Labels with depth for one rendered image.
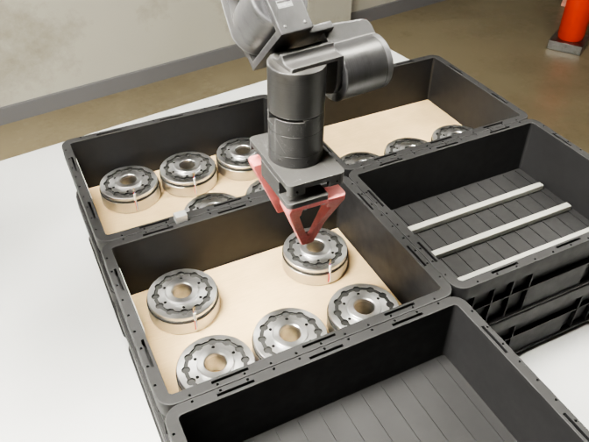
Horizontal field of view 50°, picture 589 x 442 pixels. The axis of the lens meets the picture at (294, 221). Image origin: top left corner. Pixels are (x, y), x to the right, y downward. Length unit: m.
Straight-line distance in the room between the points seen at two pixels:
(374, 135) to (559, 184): 0.37
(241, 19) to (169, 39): 2.74
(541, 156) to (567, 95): 2.25
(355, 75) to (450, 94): 0.79
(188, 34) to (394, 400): 2.77
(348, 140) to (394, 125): 0.12
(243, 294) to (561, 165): 0.61
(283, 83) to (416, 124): 0.80
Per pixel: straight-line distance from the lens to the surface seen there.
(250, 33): 0.63
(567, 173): 1.20
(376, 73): 0.64
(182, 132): 1.21
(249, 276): 0.98
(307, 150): 0.63
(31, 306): 1.21
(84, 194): 1.03
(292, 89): 0.59
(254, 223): 0.98
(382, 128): 1.34
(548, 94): 3.45
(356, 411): 0.83
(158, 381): 0.75
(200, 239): 0.96
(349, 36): 0.65
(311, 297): 0.95
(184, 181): 1.14
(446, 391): 0.87
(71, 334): 1.14
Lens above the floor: 1.52
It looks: 40 degrees down
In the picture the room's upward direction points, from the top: straight up
